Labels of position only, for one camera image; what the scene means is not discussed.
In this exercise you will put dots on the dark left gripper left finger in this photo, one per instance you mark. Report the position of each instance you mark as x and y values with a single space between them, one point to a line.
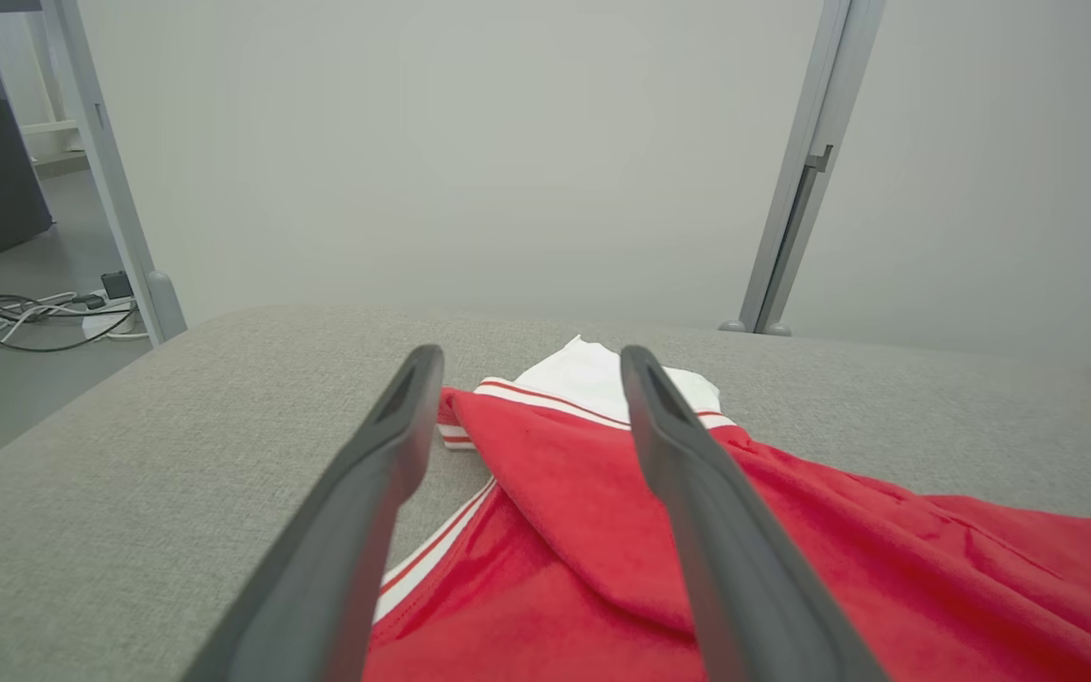
318 587

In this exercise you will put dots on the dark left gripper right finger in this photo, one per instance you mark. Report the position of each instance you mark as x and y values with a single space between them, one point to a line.
754 606

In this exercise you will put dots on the red white printed t-shirt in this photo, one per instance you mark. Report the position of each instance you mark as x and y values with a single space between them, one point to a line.
583 530

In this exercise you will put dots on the grey fabric upholstered bench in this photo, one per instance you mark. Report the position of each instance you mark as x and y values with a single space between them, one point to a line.
129 493

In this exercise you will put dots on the white power strip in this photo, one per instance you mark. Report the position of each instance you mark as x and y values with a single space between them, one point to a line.
105 322

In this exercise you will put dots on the black power adapter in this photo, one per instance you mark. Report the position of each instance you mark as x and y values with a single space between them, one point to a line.
117 286

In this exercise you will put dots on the grey partition end post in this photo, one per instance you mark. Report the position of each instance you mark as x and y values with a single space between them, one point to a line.
112 170

